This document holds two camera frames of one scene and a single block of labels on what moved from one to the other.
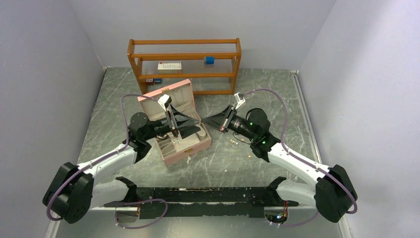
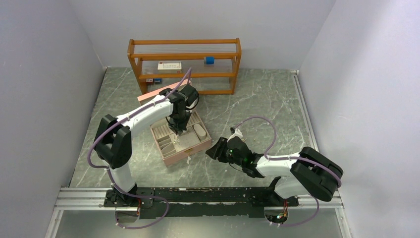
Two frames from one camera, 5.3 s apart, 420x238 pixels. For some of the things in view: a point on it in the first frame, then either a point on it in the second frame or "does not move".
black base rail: (202, 203) does not move
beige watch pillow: (201, 135) does not move
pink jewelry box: (176, 149) does not move
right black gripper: (222, 121) → (216, 151)
